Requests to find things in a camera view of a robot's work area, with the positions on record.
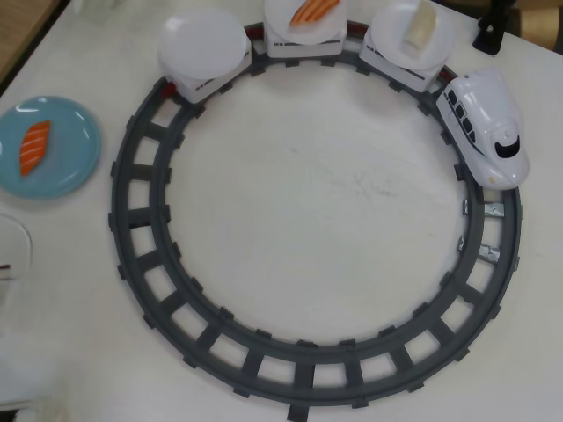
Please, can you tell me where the white Shinkansen toy locomotive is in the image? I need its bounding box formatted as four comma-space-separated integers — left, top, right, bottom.
435, 66, 532, 191

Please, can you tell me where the brown wooden furniture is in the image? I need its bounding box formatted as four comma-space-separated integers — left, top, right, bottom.
0, 0, 71, 96

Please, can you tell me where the brown cardboard roll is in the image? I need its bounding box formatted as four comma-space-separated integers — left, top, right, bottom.
501, 0, 563, 52

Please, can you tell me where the black clamp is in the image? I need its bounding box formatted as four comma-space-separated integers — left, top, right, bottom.
472, 0, 515, 56

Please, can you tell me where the blue round dish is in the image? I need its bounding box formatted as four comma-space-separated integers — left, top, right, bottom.
0, 95, 102, 201

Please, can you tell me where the orange striped shrimp sushi piece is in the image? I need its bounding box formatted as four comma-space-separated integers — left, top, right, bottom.
289, 0, 342, 28

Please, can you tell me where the white squid sushi piece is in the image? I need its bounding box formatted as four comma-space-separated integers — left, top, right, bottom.
402, 2, 439, 52

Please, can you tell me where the gray circular toy train track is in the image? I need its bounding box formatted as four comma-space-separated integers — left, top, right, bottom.
107, 19, 524, 412

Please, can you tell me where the orange salmon sushi piece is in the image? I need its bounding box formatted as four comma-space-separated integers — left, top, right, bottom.
18, 120, 54, 178

